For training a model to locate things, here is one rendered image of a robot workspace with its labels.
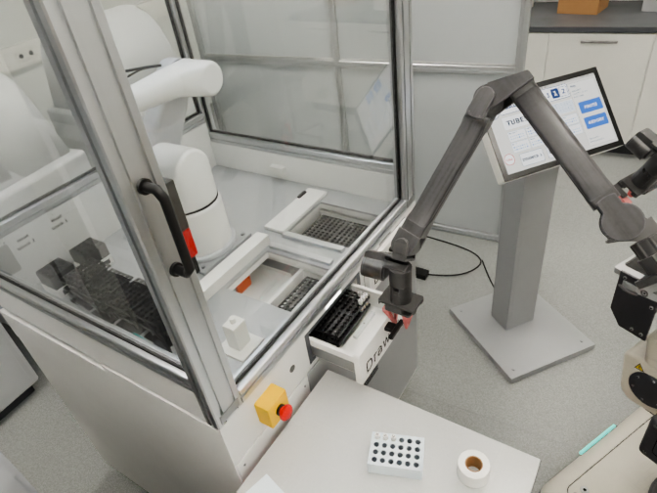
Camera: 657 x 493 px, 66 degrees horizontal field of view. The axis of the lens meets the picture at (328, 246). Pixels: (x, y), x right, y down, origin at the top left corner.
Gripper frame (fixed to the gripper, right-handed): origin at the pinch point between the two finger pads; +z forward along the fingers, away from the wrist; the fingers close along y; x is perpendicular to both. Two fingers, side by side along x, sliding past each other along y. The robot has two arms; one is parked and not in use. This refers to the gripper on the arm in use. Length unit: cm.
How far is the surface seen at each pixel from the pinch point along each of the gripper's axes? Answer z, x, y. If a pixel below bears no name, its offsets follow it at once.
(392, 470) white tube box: 11.3, 32.4, -13.7
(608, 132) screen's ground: -13, -111, -30
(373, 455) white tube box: 10.3, 31.8, -8.6
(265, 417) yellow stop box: 2.6, 39.8, 15.6
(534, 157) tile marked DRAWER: -12, -84, -11
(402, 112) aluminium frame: -40, -43, 21
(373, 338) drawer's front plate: -1.9, 9.9, 2.8
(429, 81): -6, -163, 63
